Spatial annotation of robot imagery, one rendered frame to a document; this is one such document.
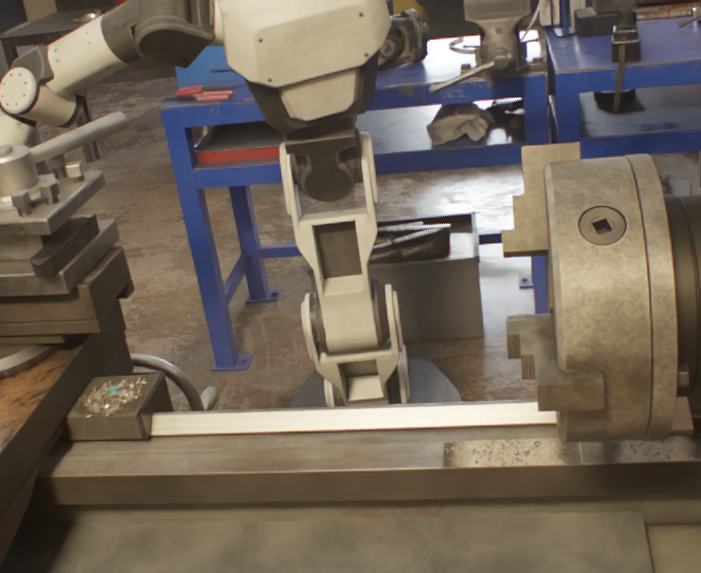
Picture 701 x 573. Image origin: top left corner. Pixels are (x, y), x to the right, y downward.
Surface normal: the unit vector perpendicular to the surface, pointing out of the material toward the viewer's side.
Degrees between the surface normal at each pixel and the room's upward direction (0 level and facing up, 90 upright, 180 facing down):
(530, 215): 64
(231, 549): 15
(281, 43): 113
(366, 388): 42
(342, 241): 101
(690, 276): 54
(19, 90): 60
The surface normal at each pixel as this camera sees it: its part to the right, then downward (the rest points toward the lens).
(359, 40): 0.26, 0.70
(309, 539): 0.02, -0.84
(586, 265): -0.18, -0.25
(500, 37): -0.17, 0.02
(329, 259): 0.03, 0.59
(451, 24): -0.13, 0.44
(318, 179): 0.05, 0.75
